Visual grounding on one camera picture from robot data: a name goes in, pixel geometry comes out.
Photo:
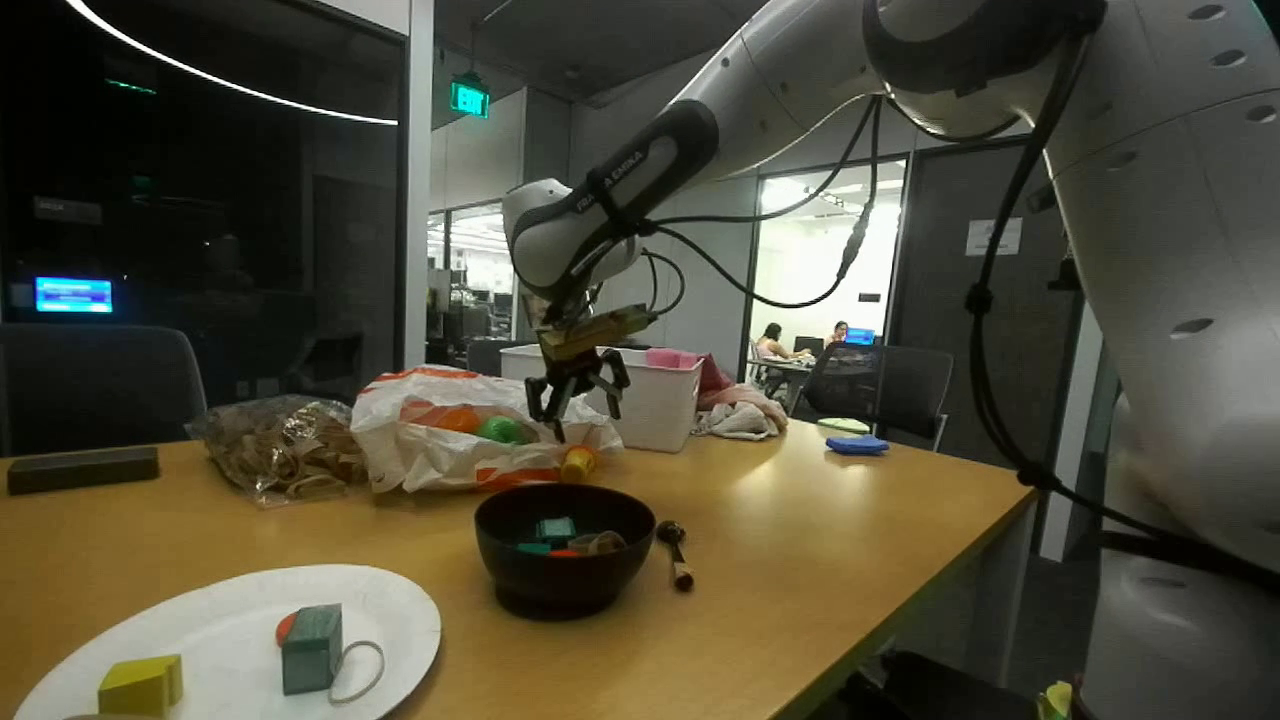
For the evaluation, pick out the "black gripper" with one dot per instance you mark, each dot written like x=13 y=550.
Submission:
x=582 y=354

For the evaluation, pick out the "green apple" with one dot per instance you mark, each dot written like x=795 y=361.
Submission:
x=504 y=431

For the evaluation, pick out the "orange fruit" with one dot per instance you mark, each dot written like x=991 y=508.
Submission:
x=451 y=418

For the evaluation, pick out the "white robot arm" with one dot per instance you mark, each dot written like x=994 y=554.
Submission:
x=1155 y=125

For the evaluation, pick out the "yellow container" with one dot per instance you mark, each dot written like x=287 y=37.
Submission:
x=577 y=464

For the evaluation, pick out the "white pink container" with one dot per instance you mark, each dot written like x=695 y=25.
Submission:
x=661 y=399

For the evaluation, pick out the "crumpled white cloth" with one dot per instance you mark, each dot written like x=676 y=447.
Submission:
x=738 y=411

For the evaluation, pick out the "white orange plastic bag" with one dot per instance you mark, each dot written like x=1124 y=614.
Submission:
x=414 y=459

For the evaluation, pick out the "black bowl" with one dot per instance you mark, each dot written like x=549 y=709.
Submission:
x=563 y=550

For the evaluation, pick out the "black spoon with tape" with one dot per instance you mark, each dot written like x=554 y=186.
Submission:
x=668 y=532

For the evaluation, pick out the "blue lid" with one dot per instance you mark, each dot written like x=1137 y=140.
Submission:
x=859 y=447

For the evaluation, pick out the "clear bag of rubber bands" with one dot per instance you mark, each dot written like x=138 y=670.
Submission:
x=282 y=447

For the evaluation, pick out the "rubber band on plate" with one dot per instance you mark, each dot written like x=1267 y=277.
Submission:
x=357 y=672

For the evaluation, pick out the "teal block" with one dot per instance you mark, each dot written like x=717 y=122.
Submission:
x=309 y=647

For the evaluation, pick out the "white paper plate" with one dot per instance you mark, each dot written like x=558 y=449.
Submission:
x=225 y=640

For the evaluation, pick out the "black office chair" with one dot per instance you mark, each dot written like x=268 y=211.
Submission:
x=97 y=386

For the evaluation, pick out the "blue screen monitor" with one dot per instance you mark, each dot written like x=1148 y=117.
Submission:
x=74 y=293

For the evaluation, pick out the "yellow block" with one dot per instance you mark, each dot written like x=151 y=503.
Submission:
x=151 y=686

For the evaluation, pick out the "black eraser block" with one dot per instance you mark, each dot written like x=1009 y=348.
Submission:
x=80 y=470

